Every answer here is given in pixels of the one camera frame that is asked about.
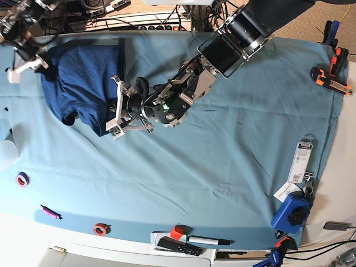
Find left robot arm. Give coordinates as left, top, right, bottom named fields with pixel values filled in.
left=122, top=1, right=315, bottom=127

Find orange black clamp upper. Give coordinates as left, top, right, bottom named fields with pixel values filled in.
left=329, top=47, right=349, bottom=77

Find blue box black knob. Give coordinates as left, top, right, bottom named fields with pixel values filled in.
left=271, top=193, right=313, bottom=234

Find black remote control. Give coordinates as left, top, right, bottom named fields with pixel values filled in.
left=157, top=236, right=203, bottom=256

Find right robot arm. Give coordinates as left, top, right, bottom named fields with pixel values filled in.
left=1, top=1, right=66, bottom=83

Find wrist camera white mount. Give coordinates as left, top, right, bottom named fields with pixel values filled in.
left=6, top=55, right=49, bottom=83
left=106, top=75, right=154, bottom=140

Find orange clamp bottom edge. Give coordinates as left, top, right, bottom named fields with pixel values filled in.
left=275, top=236, right=290, bottom=248

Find teal table cloth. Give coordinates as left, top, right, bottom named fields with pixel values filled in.
left=1, top=38, right=343, bottom=249

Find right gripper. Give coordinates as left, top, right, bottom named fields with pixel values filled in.
left=19, top=44, right=58, bottom=81

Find grey phone on table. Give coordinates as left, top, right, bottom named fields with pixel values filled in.
left=323, top=221, right=349, bottom=231

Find silver carabiner keys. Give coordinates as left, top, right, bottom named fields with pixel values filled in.
left=303, top=171, right=314, bottom=201

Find blue clamp bottom edge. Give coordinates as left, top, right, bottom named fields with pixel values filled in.
left=253, top=250, right=286, bottom=267

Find white power strip red switch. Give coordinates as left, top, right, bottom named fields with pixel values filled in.
left=139, top=24, right=180, bottom=31

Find white paper tag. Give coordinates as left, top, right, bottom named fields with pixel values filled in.
left=273, top=182, right=301, bottom=202

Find purple tape roll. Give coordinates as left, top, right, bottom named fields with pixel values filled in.
left=16, top=172, right=29, bottom=187

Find orange black clamp lower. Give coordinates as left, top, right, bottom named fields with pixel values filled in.
left=310, top=67, right=353, bottom=96

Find orange black clamp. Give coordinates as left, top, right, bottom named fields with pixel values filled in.
left=329, top=47, right=349, bottom=77
left=310, top=67, right=353, bottom=96

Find grey packaged tool card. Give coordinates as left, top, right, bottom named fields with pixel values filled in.
left=287, top=134, right=315, bottom=184

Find translucent white plastic cup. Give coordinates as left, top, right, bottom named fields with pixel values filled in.
left=0, top=140, right=19, bottom=172

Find pink marker pen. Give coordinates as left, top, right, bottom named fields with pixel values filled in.
left=39, top=205, right=62, bottom=220

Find blue t-shirt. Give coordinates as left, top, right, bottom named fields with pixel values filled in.
left=41, top=45, right=125, bottom=136

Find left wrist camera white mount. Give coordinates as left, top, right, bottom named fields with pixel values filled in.
left=106, top=75, right=154, bottom=140

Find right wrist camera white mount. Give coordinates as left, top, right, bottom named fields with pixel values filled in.
left=6, top=55, right=49, bottom=83

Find white black marker pen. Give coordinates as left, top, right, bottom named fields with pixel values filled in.
left=187, top=236, right=233, bottom=246

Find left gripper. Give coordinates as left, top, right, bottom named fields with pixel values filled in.
left=125, top=93, right=152, bottom=121

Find red tape roll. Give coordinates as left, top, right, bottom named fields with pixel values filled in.
left=93, top=223, right=110, bottom=236

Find red cube block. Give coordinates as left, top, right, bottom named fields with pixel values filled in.
left=170, top=225, right=184, bottom=240

